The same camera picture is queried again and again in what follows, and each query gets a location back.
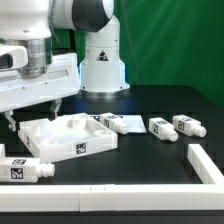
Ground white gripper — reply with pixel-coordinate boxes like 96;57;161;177
0;53;80;132

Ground white square tabletop part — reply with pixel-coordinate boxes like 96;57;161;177
18;113;118;163

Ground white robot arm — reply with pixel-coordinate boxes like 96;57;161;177
0;0;129;130

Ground white left fence stub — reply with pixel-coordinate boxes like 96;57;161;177
0;144;5;159

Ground white marker sheet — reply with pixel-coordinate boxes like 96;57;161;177
92;115;146;133

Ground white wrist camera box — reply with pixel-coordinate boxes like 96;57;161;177
0;44;28;70

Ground white front fence wall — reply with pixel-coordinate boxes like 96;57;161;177
0;184;224;212

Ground white fence wall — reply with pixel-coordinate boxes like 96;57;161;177
187;144;224;185
0;184;224;212

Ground white right fence wall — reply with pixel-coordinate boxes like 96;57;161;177
187;144;224;185

